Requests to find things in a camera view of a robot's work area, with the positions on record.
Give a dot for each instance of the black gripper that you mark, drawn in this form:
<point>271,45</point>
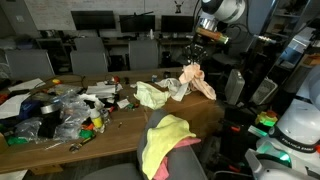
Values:
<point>196,49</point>

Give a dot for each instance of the peach shirt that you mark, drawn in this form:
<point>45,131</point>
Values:
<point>196,81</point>

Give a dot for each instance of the white terry towel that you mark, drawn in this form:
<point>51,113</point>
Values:
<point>175,88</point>

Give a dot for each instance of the pale green towel cloth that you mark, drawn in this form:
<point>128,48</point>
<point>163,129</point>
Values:
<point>150,95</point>

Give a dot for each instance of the bright yellow microfibre cloth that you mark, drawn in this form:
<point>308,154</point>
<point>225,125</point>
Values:
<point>163,136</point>

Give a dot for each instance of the pink shirt with orange stripes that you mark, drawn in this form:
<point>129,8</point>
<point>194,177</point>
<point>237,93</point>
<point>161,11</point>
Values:
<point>186,142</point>

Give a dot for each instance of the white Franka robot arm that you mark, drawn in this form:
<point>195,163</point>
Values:
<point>300,123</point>

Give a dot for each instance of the black round object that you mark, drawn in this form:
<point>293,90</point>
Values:
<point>166,74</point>

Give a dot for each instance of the white tower heater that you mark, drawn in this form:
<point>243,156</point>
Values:
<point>234,86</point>

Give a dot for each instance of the large brown cardboard box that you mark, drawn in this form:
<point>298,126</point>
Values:
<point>196,110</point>

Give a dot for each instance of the small black object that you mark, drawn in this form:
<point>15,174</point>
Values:
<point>126,80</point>

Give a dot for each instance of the white grille heater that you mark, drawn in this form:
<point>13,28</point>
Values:
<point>264,91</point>

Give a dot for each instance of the red ball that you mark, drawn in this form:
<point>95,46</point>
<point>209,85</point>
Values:
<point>115,79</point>

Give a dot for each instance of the small white card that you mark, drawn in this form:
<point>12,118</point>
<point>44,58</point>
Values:
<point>123,103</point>

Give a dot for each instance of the emergency stop button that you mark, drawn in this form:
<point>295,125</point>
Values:
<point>266,119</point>

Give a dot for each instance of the metal shelf rack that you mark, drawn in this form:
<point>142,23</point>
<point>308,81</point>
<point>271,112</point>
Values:
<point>283,20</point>

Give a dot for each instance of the white paper stack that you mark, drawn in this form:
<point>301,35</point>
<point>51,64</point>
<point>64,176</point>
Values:
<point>101,89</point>

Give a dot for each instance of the small screw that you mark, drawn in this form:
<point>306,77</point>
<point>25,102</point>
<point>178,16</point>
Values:
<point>120,125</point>

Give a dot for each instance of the large black monitor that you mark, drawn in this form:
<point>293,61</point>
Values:
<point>93,20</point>

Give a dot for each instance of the white bottle yellow label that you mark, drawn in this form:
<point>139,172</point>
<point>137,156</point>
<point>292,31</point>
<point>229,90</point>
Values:
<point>96,120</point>

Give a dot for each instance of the orange plastic item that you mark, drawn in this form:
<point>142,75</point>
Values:
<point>88,126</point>

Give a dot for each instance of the green plastic item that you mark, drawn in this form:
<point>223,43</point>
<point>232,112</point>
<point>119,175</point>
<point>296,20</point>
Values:
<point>86,133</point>

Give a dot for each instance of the clear plastic bag pile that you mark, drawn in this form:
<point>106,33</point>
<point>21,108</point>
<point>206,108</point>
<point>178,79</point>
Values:
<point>66,113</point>

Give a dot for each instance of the adjustable wrench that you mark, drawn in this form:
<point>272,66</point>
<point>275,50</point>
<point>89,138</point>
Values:
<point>81,142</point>

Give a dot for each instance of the silver tape roll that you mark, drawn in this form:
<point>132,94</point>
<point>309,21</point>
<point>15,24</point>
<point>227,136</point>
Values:
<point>50,108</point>

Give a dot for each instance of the white paper sheet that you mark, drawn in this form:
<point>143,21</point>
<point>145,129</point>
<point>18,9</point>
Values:
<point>26,85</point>
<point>13,106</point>

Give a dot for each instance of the blue bag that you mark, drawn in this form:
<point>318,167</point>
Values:
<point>29,110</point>

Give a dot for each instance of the green plastic bag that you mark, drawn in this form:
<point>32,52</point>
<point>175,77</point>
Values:
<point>16,140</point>

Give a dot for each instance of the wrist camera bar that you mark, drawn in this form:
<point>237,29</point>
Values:
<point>213,36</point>

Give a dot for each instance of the black camera on stand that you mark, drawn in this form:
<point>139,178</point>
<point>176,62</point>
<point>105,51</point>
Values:
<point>314,26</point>

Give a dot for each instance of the wall whiteboard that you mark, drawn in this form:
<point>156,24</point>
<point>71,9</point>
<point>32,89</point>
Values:
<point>50,13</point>

